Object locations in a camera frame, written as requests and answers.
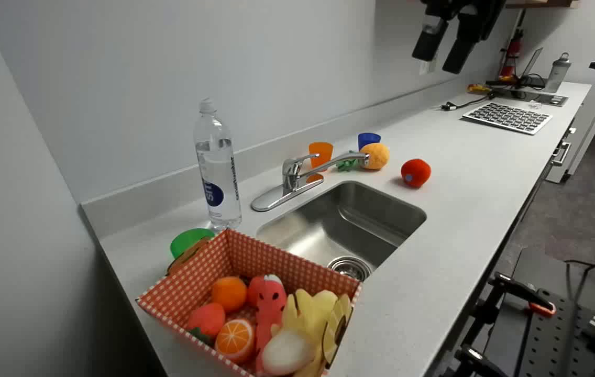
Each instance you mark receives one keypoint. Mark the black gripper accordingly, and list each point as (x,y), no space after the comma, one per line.
(472,8)

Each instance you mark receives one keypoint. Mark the orange checkered cardboard box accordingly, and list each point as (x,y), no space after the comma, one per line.
(185,284)

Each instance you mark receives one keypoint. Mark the red and black tool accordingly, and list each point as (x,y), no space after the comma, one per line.
(514,47)

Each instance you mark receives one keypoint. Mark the pile of hand tools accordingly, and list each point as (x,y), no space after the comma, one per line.
(528,91)

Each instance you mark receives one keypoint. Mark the grey metal drink bottle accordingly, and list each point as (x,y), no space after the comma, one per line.
(558,74)

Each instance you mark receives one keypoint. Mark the blue plastic cup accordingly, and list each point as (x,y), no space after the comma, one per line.
(368,139)

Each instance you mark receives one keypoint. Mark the red toy tomato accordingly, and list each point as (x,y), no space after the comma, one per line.
(416,173)

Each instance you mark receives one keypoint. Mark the yellow orange toy fruit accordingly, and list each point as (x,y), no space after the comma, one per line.
(375,158)

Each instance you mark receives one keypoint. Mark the small green toy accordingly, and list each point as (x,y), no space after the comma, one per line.
(345,167)

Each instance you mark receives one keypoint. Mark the orange plastic cup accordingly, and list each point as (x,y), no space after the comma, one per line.
(321,153)

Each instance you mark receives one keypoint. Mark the stainless steel sink basin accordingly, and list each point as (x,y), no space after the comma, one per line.
(352,217)

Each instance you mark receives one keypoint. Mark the chrome sink faucet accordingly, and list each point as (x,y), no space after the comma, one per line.
(290,175)

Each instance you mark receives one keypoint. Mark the metal sink drain strainer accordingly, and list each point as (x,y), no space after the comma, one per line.
(349,266)

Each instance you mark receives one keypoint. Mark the black clamp with red tip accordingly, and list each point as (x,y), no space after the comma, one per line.
(520,289)

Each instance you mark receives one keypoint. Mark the clear plastic water bottle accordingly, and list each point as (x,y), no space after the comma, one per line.
(217,167)

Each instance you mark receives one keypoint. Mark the yellow toy banana bunch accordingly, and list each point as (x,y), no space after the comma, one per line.
(309,315)

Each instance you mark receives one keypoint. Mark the toy watermelon slice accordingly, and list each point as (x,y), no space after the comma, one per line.
(270,302)

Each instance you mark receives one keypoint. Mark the small red toy fruit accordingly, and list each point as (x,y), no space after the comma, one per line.
(254,291)

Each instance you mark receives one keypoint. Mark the black perforated mounting table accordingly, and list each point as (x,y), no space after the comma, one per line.
(555,342)

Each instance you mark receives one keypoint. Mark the green plastic cup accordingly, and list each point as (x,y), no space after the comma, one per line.
(185,242)

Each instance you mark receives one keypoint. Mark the whole toy orange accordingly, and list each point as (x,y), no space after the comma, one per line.
(229,293)

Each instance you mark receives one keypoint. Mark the white toy garlic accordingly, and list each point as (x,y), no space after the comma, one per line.
(283,352)

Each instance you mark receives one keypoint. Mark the halved toy orange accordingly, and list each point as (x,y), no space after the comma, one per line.
(235,340)

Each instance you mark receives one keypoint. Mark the red toy strawberry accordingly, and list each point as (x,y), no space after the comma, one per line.
(206,318)

